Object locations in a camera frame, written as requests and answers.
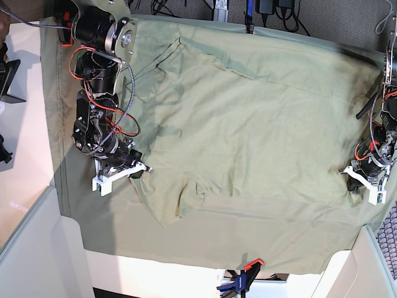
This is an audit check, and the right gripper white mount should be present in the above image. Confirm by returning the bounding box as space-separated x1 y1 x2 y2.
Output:
94 141 153 180

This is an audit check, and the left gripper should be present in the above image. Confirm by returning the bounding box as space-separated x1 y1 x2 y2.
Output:
339 139 394 192

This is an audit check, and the light green T-shirt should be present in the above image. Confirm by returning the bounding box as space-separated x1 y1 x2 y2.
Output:
133 37 377 225

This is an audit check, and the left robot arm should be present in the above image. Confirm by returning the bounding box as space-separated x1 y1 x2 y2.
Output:
340 34 396 200

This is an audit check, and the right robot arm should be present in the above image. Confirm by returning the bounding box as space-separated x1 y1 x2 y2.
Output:
69 1 151 183

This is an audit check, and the green table cover cloth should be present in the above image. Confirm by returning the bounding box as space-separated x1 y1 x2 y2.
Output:
40 17 396 274

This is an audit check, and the black object table edge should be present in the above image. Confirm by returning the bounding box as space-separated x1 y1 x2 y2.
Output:
0 135 12 163

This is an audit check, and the blue orange clamp bottom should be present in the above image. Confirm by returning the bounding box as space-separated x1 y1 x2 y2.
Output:
217 258 264 297

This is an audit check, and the orange black clamp left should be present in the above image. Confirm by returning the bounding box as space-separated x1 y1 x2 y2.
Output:
55 11 74 47

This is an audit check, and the black tablet stand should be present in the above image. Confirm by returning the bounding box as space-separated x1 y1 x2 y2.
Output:
1 60 26 104

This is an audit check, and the black power adapter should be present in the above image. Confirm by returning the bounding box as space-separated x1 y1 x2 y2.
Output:
256 0 275 15

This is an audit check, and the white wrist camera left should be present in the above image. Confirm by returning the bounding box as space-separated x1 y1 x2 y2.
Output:
368 186 387 205

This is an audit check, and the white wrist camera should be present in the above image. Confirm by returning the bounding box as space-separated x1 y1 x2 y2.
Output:
92 176 113 196
368 186 387 205

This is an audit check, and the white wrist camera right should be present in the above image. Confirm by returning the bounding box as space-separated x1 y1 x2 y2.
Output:
92 176 113 196

